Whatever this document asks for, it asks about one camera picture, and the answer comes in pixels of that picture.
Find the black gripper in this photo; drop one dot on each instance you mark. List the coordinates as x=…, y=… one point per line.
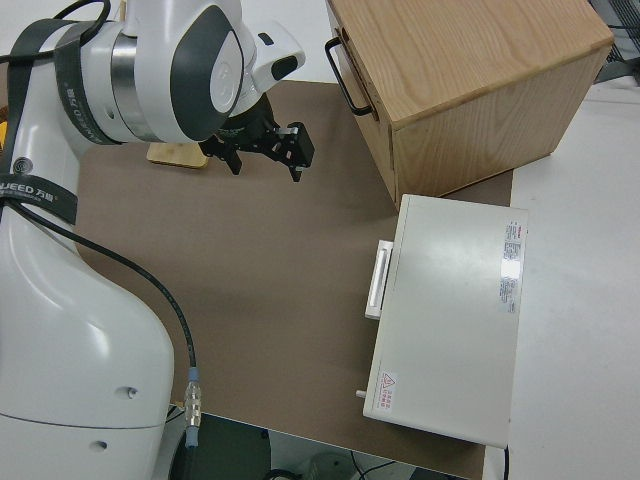
x=260, y=135

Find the light wooden drawer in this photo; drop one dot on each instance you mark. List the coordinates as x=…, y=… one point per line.
x=356, y=70

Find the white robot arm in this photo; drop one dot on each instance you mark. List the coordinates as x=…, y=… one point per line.
x=75, y=325

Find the wooden mug rack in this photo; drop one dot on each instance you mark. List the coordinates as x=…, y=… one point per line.
x=175, y=155

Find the brown table mat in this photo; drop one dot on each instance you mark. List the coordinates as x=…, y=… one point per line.
x=260, y=280

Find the light wooden cabinet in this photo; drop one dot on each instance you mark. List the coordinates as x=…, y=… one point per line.
x=475, y=75

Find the white toaster oven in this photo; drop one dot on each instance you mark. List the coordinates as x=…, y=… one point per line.
x=450, y=310

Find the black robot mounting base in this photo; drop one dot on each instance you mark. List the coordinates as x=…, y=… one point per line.
x=225, y=450

